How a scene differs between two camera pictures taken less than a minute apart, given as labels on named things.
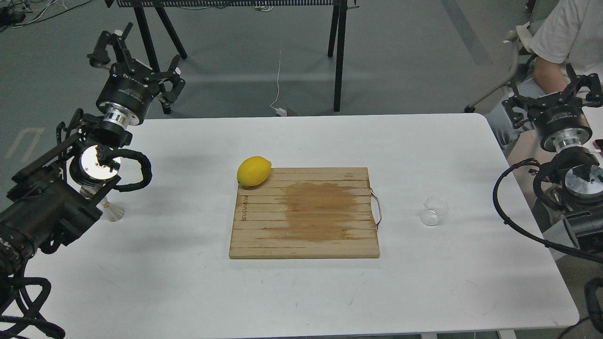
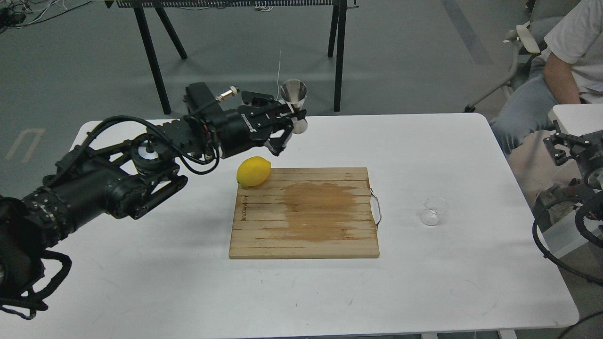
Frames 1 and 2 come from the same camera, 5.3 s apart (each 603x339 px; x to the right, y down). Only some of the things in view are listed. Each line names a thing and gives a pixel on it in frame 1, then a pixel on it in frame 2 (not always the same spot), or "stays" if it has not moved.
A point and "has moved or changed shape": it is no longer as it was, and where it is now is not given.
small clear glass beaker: x=434 y=206 stays
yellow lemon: x=254 y=171 stays
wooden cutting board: x=306 y=213 stays
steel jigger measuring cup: x=112 y=212 has moved or changed shape
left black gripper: x=130 y=86 → x=243 y=129
